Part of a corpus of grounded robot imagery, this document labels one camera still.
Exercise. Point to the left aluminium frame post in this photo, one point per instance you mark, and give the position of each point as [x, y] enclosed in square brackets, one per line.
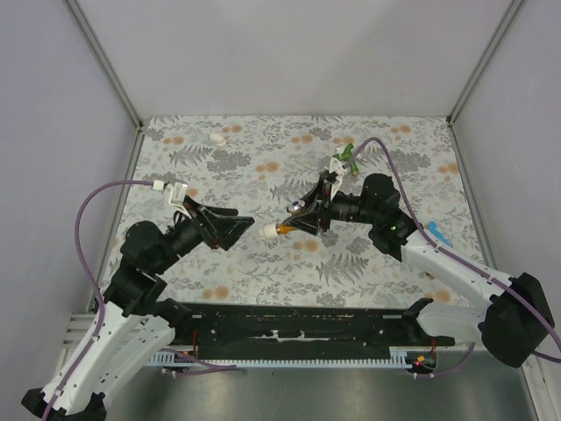
[77, 13]

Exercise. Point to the aluminium frame post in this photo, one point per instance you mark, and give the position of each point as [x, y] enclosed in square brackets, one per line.
[492, 46]
[77, 13]

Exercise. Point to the white cable duct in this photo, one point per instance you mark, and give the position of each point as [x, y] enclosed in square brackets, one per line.
[167, 359]

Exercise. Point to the blue water faucet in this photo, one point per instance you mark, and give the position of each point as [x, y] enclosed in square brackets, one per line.
[434, 230]

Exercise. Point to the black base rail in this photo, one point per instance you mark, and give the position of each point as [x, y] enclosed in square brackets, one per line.
[222, 324]

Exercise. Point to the green water faucet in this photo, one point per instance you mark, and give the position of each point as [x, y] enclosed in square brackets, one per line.
[344, 153]

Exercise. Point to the white pipe elbow far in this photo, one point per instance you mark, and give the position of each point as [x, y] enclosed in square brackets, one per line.
[217, 139]

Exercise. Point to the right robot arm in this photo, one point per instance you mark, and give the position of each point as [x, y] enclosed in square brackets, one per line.
[509, 315]

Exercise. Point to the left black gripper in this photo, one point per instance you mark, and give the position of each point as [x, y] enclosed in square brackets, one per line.
[225, 231]

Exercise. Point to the white green faucet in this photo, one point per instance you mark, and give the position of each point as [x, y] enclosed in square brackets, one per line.
[357, 163]

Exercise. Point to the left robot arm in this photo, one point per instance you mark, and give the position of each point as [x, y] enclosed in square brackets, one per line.
[132, 323]

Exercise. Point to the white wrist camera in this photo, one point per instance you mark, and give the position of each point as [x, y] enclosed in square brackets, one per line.
[335, 171]
[176, 193]

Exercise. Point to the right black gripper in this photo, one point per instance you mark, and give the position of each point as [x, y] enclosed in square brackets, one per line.
[309, 222]

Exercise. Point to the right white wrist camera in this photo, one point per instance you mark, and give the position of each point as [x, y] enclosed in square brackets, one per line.
[335, 171]

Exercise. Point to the orange water faucet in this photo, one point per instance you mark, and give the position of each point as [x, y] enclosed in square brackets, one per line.
[294, 209]

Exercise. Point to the right aluminium frame post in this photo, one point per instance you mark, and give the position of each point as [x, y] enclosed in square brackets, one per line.
[492, 46]

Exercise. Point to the white pipe elbow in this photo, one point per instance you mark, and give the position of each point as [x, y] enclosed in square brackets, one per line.
[268, 231]

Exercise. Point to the floral table mat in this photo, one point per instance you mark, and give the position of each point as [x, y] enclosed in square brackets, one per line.
[269, 161]

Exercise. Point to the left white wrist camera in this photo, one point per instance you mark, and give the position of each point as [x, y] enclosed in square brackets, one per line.
[176, 193]

